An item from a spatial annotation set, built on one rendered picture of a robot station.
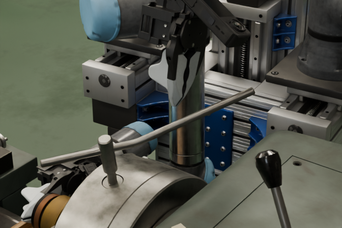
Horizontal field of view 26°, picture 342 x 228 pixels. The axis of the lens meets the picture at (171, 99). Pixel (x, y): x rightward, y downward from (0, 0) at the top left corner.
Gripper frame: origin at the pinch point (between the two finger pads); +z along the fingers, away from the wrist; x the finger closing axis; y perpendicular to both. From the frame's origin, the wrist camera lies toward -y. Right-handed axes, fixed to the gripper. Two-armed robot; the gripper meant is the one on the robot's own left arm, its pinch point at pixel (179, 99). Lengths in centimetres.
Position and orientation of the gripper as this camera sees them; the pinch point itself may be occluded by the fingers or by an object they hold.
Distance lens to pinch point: 116.6
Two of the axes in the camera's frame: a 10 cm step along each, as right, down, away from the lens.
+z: -1.4, 9.5, 2.7
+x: -5.7, 1.4, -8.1
